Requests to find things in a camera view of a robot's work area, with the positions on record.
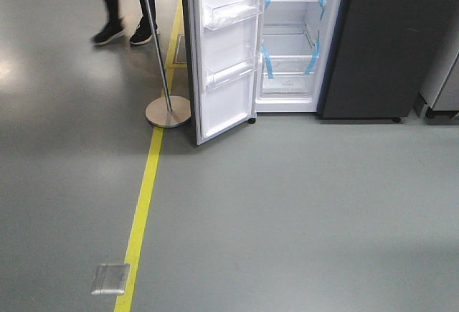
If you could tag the white fridge door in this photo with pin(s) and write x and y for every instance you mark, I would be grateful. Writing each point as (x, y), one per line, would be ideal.
(217, 111)

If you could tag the dark grey fridge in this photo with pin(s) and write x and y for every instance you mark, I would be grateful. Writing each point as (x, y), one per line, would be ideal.
(348, 59)

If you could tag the clear lower door bin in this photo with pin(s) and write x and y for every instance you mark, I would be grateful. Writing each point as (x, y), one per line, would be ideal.
(215, 79)

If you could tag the clear door bin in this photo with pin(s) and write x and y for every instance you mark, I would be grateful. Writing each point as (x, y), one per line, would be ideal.
(228, 14)
(215, 79)

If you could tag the silver sign stand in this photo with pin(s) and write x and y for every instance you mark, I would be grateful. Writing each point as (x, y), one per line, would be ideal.
(167, 111)

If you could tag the clear upper door bin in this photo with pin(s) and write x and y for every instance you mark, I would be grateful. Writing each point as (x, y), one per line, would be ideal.
(228, 14)

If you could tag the grey neighbouring appliance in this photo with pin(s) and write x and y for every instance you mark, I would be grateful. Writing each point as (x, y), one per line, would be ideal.
(439, 94)

